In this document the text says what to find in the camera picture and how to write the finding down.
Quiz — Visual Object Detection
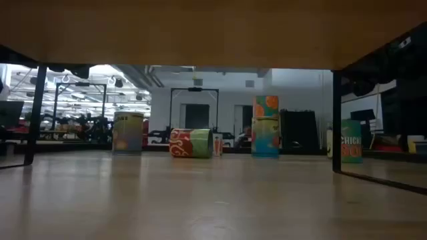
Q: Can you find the short orange and green can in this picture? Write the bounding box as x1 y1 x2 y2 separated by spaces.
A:
253 95 280 118

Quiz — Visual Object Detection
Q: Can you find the dark computer monitor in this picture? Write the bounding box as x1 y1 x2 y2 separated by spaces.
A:
0 101 25 128

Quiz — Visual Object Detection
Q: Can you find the grey ceiling duct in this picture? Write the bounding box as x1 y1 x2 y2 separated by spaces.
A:
113 65 164 88

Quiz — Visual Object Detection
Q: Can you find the black wall television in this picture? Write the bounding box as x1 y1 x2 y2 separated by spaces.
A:
242 105 254 127

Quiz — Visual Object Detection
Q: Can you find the yellow and grey tall can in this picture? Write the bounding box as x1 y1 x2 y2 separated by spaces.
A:
112 111 145 156

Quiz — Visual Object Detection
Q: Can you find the black background station frame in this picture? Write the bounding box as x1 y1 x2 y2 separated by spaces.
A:
54 82 108 131
169 87 220 133

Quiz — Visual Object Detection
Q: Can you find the black curtain panel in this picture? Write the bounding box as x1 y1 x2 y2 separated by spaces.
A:
280 109 320 150

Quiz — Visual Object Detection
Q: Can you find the person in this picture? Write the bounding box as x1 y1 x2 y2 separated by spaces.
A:
234 125 254 149

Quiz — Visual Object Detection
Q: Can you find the small white carrot can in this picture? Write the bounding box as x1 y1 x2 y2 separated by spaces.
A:
212 133 224 157

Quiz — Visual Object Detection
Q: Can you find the yellow box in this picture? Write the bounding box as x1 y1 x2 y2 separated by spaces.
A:
407 135 418 154

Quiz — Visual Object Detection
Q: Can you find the blue and yellow tall can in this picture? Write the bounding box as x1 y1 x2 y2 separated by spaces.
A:
251 116 281 159

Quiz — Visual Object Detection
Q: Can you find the small black monitor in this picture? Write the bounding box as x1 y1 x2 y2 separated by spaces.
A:
349 109 376 123

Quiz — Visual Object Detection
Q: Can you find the large black panel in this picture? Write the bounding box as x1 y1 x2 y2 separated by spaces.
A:
382 79 427 136

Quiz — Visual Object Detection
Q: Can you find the wooden shelf with black legs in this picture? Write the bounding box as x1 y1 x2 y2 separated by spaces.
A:
0 0 427 196

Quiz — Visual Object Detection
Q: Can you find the red chair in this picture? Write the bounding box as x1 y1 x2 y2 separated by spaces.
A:
142 119 150 147

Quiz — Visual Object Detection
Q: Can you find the red and green can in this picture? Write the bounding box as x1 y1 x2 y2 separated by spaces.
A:
168 128 214 159

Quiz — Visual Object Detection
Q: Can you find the red box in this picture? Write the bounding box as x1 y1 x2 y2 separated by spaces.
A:
372 143 404 153

